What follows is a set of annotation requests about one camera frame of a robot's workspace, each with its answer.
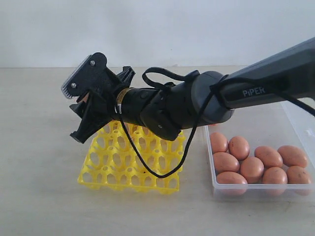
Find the yellow plastic egg tray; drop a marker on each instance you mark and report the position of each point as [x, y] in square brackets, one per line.
[111, 161]

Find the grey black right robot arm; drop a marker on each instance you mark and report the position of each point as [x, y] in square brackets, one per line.
[171, 102]

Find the brown egg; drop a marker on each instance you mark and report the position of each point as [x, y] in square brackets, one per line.
[298, 175]
[84, 99]
[252, 169]
[219, 142]
[275, 175]
[230, 178]
[293, 156]
[225, 162]
[239, 147]
[269, 156]

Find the clear plastic container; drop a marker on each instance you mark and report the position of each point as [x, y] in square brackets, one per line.
[272, 125]

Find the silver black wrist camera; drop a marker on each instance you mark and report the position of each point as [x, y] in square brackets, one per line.
[84, 75]

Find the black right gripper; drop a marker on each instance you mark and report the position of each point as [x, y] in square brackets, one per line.
[100, 106]

